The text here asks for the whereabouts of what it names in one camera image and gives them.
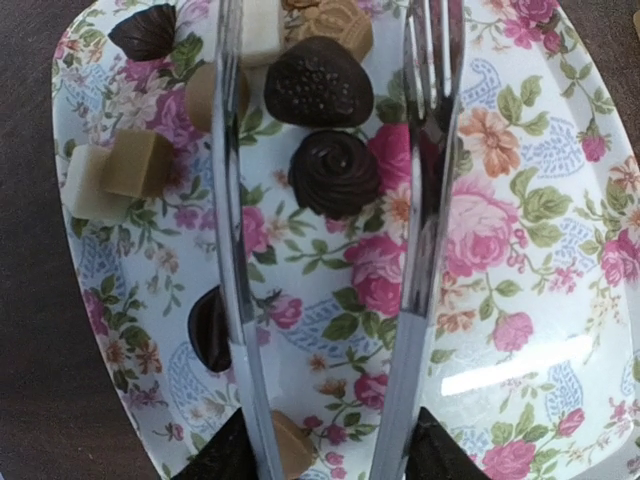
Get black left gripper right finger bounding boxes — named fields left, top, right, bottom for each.
left=405, top=407, right=480, bottom=480

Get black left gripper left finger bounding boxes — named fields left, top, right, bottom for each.
left=179, top=409, right=259, bottom=480

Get dark rose shaped chocolate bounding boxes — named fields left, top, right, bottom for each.
left=288, top=130, right=381, bottom=220

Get dark strawberry shaped chocolate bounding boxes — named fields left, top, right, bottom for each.
left=264, top=36, right=374, bottom=128

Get silver metal tongs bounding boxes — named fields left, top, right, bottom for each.
left=209, top=0, right=469, bottom=480

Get tan crown shaped chocolate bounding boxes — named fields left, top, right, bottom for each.
left=281, top=0, right=374, bottom=62

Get tan heart chocolate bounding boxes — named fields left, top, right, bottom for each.
left=271, top=410, right=314, bottom=479

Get dark round chocolate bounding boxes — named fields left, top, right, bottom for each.
left=188, top=286, right=232, bottom=373

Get white cube chocolate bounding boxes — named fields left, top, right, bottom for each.
left=61, top=145, right=131, bottom=225

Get tan cube chocolate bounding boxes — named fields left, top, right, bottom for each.
left=101, top=129, right=174, bottom=198

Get tan round chocolate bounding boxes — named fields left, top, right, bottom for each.
left=185, top=63, right=251, bottom=133

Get dark shell shaped chocolate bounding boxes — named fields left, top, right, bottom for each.
left=108, top=4, right=177, bottom=62

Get white square chocolate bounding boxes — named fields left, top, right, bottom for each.
left=241, top=0, right=285, bottom=68

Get floral rectangular tray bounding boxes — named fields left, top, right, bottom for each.
left=52, top=1, right=639, bottom=479

